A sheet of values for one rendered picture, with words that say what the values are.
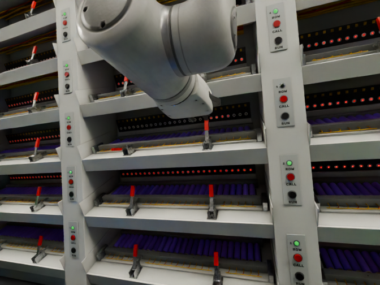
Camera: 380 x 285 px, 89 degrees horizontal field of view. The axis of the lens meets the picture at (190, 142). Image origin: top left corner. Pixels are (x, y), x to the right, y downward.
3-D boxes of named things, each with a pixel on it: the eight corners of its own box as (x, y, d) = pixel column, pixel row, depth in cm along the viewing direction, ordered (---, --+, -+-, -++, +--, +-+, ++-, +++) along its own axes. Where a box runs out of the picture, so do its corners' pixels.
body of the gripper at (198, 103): (143, 106, 33) (169, 124, 44) (201, 97, 30) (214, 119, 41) (144, 67, 35) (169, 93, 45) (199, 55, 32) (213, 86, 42)
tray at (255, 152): (268, 163, 51) (266, 128, 48) (85, 171, 69) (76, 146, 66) (262, 139, 69) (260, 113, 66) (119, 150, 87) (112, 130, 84)
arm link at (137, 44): (196, 44, 30) (143, 55, 33) (155, -53, 17) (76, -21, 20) (195, 95, 28) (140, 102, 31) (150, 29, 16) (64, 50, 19)
